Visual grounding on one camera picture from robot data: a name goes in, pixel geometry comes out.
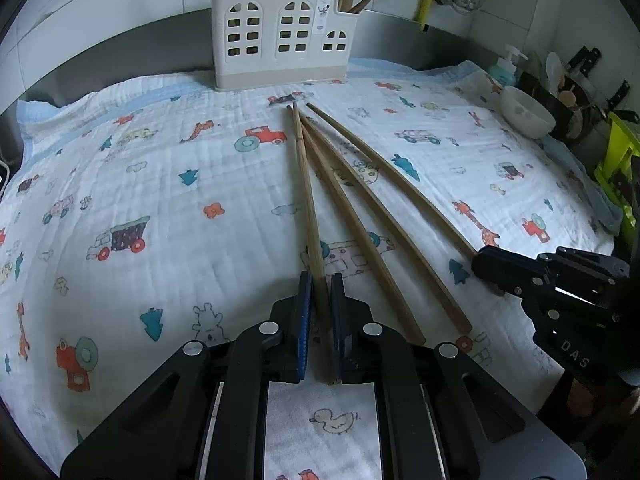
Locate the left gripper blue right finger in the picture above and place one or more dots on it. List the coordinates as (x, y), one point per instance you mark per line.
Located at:
(336, 295)

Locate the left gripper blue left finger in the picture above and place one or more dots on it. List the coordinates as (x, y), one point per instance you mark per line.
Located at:
(302, 323)

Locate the green plastic basket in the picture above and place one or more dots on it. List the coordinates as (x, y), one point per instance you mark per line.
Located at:
(613, 172)

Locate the black utensil crock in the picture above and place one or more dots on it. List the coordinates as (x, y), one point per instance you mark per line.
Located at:
(571, 98)

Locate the white ceramic bowl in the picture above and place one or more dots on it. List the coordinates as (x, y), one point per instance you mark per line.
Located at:
(525, 114)

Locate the teal soap pump bottle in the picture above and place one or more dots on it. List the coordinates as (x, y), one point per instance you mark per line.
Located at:
(504, 69)

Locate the white house-shaped utensil holder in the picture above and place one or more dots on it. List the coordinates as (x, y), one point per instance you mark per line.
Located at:
(258, 43)

